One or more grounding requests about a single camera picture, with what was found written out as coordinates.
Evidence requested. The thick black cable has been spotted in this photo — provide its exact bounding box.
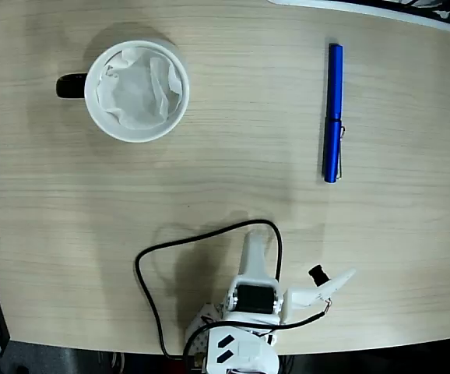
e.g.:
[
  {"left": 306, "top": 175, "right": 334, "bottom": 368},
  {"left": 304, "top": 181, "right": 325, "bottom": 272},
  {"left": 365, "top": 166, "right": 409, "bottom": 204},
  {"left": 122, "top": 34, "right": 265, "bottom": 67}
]
[{"left": 134, "top": 218, "right": 284, "bottom": 359}]

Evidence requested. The small black camera module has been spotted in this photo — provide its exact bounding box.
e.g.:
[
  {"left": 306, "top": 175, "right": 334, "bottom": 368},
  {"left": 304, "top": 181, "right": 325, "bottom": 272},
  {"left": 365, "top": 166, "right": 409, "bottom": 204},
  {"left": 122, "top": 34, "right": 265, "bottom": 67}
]
[{"left": 308, "top": 263, "right": 331, "bottom": 289}]

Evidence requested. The white perforated plate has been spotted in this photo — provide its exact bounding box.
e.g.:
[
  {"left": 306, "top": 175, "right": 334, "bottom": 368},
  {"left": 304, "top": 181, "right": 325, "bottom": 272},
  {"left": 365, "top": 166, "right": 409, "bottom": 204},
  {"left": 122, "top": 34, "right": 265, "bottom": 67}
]
[{"left": 185, "top": 302, "right": 226, "bottom": 355}]

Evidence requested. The white mug with black handle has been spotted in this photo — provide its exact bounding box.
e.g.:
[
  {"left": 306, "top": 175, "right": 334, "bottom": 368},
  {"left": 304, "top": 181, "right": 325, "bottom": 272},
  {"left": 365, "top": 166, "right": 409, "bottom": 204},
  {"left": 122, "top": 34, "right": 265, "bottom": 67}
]
[{"left": 55, "top": 38, "right": 191, "bottom": 144}]

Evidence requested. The blue metal pen with clip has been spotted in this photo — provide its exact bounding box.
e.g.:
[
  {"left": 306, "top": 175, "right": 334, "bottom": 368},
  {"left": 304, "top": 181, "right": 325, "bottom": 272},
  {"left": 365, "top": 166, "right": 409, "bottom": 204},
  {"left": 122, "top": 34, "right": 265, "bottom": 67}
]
[{"left": 322, "top": 42, "right": 346, "bottom": 185}]

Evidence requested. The white gripper body with motor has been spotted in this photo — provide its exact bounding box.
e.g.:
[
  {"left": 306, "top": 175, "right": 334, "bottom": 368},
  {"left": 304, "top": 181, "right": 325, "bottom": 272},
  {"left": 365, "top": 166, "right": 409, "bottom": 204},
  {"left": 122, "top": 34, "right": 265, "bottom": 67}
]
[{"left": 224, "top": 274, "right": 288, "bottom": 326}]

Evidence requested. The white crumpled tissue paper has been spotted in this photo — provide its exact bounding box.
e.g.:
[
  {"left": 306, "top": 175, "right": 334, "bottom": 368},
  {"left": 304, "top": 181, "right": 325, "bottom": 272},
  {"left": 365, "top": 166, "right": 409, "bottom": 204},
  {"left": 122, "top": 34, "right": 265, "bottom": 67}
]
[{"left": 95, "top": 46, "right": 183, "bottom": 132}]

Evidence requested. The thin black camera cable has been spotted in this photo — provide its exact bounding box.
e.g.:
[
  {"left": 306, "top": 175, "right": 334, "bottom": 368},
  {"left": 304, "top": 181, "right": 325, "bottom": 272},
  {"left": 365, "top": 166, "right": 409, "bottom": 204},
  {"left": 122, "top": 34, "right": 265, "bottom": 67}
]
[{"left": 181, "top": 298, "right": 333, "bottom": 374}]

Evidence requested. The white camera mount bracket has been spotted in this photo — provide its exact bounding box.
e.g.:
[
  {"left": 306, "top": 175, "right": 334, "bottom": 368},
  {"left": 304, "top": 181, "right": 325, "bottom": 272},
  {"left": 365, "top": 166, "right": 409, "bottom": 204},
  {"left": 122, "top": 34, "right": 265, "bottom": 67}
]
[{"left": 283, "top": 267, "right": 357, "bottom": 324}]

